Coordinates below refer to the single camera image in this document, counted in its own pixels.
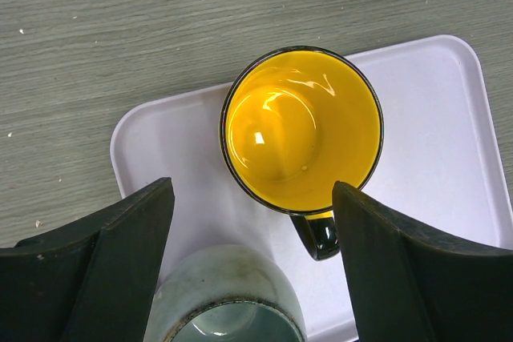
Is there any grey ceramic mug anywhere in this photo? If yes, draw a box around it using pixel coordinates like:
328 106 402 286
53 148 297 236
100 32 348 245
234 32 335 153
144 244 307 341

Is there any yellow translucent cup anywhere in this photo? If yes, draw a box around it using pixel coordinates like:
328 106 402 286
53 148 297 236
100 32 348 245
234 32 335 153
219 46 384 261

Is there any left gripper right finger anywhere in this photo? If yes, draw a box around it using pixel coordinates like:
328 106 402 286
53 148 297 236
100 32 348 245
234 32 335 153
332 182 512 341

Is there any lilac plastic tray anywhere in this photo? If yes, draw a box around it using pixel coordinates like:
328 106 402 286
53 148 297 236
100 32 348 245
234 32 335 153
110 35 512 341

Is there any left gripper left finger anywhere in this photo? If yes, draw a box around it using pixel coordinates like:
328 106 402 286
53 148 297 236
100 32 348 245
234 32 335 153
1 177 175 341

